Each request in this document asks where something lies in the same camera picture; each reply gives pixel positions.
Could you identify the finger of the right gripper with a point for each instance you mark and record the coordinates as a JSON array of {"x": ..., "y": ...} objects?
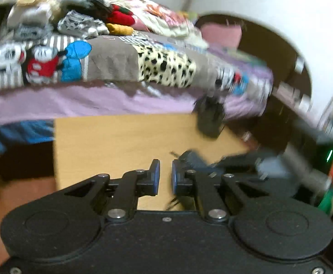
[{"x": 191, "y": 159}]

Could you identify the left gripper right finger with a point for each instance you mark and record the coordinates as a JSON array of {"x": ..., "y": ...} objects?
[{"x": 188, "y": 182}]

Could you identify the folded red clothes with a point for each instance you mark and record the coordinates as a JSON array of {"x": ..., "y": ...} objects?
[{"x": 120, "y": 15}]

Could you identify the folded grey striped clothes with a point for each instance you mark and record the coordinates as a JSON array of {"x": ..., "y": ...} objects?
[{"x": 81, "y": 26}]

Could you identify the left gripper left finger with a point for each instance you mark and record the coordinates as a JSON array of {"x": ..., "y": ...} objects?
[{"x": 129, "y": 188}]

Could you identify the purple bed sheet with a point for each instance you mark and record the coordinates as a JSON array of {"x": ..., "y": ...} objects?
[{"x": 93, "y": 99}]

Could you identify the black sneaker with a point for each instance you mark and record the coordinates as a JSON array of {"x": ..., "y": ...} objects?
[
  {"x": 210, "y": 116},
  {"x": 181, "y": 203}
]

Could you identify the folded yellow garment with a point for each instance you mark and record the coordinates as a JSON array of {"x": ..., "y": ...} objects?
[{"x": 119, "y": 30}]

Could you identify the dark wooden headboard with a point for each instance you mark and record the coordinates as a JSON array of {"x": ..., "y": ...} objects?
[{"x": 268, "y": 45}]

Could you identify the pink pillow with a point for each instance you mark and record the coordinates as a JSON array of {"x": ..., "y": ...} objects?
[{"x": 222, "y": 35}]

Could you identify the floral cream quilt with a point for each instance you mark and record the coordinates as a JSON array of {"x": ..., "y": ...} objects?
[{"x": 163, "y": 21}]

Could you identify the cartoon patchwork blanket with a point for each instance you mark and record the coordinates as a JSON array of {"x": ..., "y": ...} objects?
[{"x": 136, "y": 58}]

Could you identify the dark wooden nightstand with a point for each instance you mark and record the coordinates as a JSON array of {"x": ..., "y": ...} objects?
[{"x": 273, "y": 129}]

